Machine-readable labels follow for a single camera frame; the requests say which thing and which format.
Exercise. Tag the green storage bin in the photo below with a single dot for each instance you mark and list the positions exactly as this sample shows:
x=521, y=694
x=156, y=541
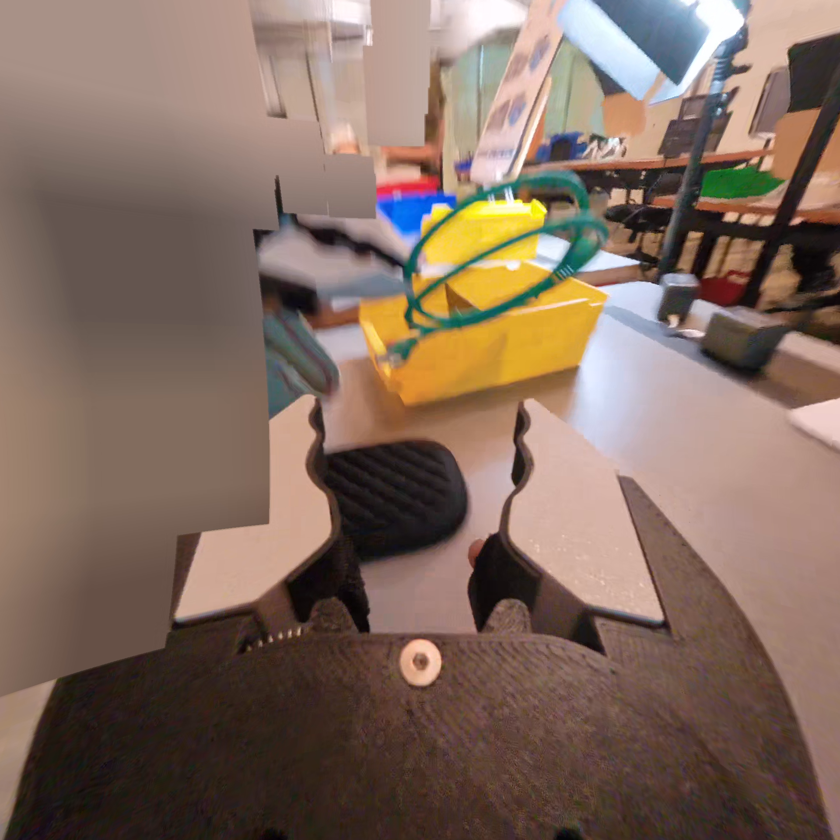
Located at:
x=738, y=184

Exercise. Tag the black light stand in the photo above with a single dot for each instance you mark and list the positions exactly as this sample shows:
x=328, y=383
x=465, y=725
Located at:
x=695, y=164

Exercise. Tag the white board stand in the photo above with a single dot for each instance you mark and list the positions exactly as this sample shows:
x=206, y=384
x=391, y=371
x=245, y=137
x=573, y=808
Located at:
x=817, y=423

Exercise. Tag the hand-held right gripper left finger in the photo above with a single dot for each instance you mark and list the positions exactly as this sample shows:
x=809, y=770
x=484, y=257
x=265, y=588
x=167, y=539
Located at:
x=262, y=564

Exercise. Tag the red basket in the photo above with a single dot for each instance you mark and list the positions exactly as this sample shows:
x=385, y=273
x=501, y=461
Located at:
x=722, y=289

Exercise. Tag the grey charger box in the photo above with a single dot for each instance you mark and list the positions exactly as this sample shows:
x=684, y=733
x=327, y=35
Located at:
x=678, y=295
x=745, y=338

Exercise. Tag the black pole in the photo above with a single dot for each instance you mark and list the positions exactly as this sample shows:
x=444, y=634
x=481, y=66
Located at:
x=794, y=184

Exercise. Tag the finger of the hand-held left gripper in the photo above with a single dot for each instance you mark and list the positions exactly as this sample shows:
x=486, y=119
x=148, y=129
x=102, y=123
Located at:
x=367, y=239
x=308, y=262

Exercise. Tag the yellow storage bin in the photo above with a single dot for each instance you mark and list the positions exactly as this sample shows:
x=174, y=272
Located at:
x=485, y=229
x=492, y=354

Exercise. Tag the black dimpled wrist pad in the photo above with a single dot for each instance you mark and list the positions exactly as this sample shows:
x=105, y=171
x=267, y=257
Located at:
x=400, y=492

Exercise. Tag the overhead studio lamp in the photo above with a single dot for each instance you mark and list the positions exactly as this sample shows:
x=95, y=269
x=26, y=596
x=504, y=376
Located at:
x=656, y=39

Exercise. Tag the person's right hand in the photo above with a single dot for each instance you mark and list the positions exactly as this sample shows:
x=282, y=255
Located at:
x=476, y=552

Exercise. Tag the wooden office desk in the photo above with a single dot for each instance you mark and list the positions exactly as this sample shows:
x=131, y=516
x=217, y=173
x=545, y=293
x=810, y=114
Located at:
x=722, y=161

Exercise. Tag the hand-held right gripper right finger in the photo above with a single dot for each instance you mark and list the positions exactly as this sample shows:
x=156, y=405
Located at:
x=577, y=538

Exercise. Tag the red storage bin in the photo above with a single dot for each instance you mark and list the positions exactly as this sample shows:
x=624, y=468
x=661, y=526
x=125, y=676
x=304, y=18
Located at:
x=407, y=186

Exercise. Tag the instruction board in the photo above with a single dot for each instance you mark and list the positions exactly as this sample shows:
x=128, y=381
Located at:
x=515, y=105

